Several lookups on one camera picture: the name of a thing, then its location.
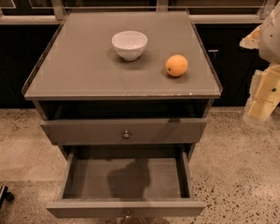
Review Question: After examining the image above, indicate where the white ceramic bowl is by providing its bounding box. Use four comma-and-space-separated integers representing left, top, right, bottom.
111, 31, 148, 61

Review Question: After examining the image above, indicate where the grey top drawer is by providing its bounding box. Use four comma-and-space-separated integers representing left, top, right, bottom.
41, 119, 206, 146

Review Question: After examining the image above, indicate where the metal window frame rail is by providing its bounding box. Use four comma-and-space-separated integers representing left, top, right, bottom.
0, 0, 280, 25

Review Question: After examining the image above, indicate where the grey drawer cabinet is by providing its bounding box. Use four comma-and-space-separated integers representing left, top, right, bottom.
23, 11, 222, 153

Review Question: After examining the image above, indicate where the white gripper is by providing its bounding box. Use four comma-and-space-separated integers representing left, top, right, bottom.
239, 1, 280, 121

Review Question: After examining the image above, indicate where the orange fruit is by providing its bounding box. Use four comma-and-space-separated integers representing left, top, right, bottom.
165, 55, 188, 77

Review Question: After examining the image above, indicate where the black wheeled cart base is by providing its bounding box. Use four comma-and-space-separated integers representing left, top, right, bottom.
0, 186, 14, 210

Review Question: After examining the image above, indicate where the grey open middle drawer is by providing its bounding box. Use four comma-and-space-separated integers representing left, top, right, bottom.
47, 149, 205, 218

